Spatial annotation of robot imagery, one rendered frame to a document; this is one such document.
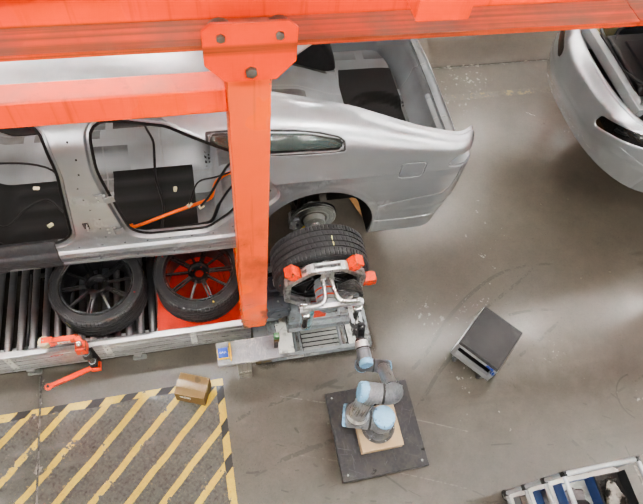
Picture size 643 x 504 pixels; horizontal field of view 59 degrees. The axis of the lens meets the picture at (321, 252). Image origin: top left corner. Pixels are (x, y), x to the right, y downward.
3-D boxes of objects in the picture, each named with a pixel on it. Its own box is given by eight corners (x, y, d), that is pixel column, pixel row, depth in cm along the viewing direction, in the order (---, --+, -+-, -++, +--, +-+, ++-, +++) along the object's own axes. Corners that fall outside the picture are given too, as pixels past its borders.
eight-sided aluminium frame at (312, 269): (355, 292, 409) (368, 256, 362) (357, 301, 406) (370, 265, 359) (281, 303, 399) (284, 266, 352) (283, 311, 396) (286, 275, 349)
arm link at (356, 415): (365, 432, 371) (386, 405, 305) (339, 428, 370) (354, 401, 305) (367, 408, 378) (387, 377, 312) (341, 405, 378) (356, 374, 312)
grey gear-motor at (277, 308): (281, 278, 465) (283, 258, 434) (289, 325, 445) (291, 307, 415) (259, 281, 462) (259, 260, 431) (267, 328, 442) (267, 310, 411)
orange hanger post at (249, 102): (265, 304, 404) (269, 5, 192) (268, 325, 396) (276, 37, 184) (239, 308, 401) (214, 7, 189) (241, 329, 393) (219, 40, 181)
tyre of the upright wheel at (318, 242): (381, 236, 395) (312, 212, 352) (389, 265, 384) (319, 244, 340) (318, 277, 434) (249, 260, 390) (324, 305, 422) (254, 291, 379)
